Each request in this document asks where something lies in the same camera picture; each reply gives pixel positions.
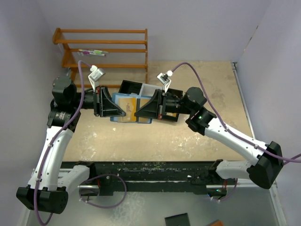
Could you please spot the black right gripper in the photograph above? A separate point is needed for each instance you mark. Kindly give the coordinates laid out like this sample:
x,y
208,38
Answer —
x,y
162,104

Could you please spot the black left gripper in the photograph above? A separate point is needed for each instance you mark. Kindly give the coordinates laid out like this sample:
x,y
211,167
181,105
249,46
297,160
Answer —
x,y
96,101

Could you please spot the gold card with black stripe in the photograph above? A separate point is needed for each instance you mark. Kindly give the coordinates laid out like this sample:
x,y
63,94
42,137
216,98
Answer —
x,y
128,105

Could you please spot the blue leather card holder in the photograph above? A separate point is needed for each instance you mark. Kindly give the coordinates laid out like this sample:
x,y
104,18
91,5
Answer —
x,y
140,102

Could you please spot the gold credit card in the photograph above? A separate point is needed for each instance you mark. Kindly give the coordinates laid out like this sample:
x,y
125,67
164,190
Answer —
x,y
172,114

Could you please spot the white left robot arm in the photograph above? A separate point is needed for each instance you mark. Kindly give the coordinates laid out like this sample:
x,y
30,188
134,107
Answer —
x,y
46,191

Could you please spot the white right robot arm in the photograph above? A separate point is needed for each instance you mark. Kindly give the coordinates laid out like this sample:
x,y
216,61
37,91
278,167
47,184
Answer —
x,y
262,162

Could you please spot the black card holder on floor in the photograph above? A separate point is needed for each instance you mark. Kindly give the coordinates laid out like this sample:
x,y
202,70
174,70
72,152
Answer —
x,y
178,220

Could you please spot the orange card holder on floor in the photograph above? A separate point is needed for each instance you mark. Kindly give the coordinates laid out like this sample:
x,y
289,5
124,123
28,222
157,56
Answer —
x,y
216,223

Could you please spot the three-compartment sorting tray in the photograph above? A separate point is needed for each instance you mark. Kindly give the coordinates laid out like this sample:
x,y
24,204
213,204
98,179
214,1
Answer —
x,y
143,89

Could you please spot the coloured markers on rack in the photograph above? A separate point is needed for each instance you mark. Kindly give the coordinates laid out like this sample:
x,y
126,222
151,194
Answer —
x,y
93,52

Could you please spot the orange wooden rack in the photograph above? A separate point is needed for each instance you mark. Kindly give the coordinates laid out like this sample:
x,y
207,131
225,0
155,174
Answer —
x,y
68,60

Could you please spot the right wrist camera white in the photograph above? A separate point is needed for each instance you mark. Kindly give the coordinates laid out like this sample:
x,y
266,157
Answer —
x,y
164,78

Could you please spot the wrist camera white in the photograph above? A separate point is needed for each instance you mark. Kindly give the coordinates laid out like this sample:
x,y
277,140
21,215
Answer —
x,y
94,76
164,78

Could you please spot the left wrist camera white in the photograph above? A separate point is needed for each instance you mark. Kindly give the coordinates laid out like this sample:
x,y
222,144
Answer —
x,y
94,76

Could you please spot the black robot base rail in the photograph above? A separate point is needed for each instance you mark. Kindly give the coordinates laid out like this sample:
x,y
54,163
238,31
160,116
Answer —
x,y
197,177

